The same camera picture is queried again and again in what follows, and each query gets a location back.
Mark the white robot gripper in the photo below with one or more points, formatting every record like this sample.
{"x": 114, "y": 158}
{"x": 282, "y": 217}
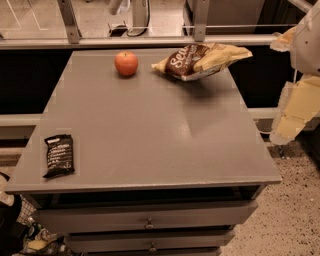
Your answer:
{"x": 308, "y": 45}

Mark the brown chip bag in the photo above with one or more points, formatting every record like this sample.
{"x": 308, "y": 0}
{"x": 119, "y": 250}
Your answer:
{"x": 196, "y": 61}

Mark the black rxbar chocolate wrapper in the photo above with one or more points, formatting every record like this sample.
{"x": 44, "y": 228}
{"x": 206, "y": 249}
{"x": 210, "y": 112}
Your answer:
{"x": 60, "y": 160}

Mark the grey drawer cabinet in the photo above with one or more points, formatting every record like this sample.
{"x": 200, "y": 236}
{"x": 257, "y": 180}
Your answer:
{"x": 186, "y": 155}

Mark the red apple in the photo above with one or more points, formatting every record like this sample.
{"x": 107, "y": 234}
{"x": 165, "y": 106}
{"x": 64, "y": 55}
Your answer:
{"x": 126, "y": 63}

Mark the upper drawer metal knob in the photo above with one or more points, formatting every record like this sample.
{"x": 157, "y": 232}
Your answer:
{"x": 149, "y": 225}

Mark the drawer metal knob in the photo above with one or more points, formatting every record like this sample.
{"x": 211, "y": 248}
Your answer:
{"x": 149, "y": 225}
{"x": 152, "y": 248}

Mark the lower drawer metal knob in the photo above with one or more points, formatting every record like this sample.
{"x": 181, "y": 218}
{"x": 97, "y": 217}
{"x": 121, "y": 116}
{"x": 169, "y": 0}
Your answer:
{"x": 152, "y": 248}

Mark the clutter pile lower left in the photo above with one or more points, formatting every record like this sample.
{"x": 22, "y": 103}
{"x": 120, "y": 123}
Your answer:
{"x": 13, "y": 234}

